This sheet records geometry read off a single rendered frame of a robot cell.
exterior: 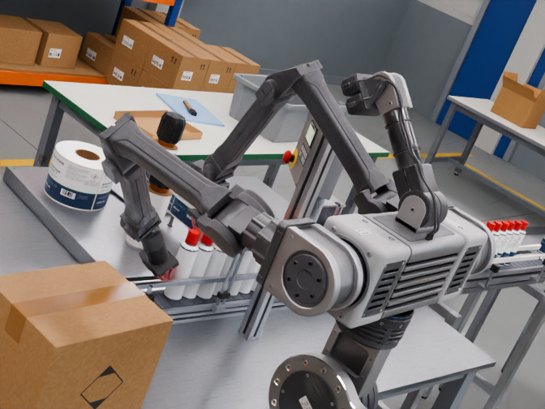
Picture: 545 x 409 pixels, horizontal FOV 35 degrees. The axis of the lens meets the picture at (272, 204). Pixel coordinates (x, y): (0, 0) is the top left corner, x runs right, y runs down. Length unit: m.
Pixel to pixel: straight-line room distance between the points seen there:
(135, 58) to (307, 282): 5.16
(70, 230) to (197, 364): 0.60
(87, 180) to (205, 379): 0.79
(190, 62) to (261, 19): 2.85
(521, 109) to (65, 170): 5.61
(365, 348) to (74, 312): 0.57
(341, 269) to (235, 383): 0.91
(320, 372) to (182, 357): 0.67
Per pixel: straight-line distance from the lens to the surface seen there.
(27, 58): 6.36
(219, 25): 8.50
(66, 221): 2.61
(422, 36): 10.73
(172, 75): 6.14
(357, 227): 1.45
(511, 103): 7.81
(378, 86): 1.58
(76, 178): 2.66
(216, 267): 2.38
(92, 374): 1.73
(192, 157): 3.74
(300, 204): 2.25
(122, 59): 6.56
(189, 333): 2.35
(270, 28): 9.05
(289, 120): 4.30
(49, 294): 1.76
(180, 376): 2.17
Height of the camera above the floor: 2.01
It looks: 20 degrees down
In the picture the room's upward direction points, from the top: 22 degrees clockwise
